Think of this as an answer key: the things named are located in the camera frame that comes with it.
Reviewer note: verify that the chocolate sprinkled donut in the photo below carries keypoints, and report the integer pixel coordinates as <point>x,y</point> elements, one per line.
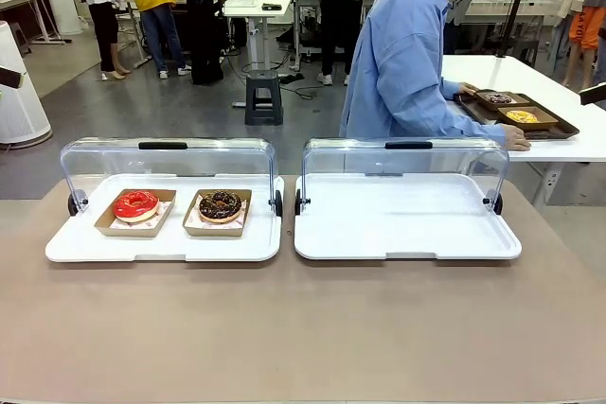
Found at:
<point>220,207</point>

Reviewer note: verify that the person's left hand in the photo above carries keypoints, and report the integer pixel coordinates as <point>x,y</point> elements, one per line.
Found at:
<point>468,90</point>

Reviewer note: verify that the small white standing desk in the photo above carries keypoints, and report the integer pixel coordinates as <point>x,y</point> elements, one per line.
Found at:
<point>255,10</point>

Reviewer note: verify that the chocolate donut in box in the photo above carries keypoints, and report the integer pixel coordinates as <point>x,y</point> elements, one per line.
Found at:
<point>213,231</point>

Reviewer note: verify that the person in blue shirt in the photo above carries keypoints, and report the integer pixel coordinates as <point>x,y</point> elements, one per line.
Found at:
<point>397,68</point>

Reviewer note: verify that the person's left forearm blue sleeve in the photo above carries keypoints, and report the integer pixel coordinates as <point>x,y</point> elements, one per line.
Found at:
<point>452,89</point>

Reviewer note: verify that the black stand pole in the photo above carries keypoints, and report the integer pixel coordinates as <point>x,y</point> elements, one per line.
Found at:
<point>513,11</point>

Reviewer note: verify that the person's right hand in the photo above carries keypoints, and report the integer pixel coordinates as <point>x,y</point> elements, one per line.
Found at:
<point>518,138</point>

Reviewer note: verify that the person's right forearm blue sleeve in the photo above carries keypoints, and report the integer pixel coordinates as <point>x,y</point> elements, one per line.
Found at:
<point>464,127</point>

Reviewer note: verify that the purple white sprinkled donut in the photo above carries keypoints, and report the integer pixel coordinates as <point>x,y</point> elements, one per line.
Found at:
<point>499,98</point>

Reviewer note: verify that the long gray work table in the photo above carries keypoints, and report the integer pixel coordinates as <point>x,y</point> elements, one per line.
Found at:
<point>492,9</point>

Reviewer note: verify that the large white desk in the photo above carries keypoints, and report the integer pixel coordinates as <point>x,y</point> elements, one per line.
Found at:
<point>544,77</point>

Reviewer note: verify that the red glazed donut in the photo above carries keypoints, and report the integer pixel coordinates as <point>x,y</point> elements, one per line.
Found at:
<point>123,230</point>
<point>125,207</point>

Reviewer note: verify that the clear plastic display lid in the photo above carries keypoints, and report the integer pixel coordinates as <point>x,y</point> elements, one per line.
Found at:
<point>426,160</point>
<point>189,158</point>

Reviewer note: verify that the white cylindrical air purifier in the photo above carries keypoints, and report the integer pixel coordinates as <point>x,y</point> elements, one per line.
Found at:
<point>19,110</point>

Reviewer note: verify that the white display tray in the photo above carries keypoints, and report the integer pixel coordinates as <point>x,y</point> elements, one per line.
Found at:
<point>213,248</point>
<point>407,224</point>

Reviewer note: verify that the black serving tray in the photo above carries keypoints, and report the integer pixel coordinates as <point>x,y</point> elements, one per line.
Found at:
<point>480,113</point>

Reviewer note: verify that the brown cardboard donut tray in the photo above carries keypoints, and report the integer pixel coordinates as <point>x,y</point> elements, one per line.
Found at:
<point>518,101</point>

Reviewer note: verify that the yellow glazed donut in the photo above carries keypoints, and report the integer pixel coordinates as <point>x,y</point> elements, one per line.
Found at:
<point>521,116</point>

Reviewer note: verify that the gray plastic step stool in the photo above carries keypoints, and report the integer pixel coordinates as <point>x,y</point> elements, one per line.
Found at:
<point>262,92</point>

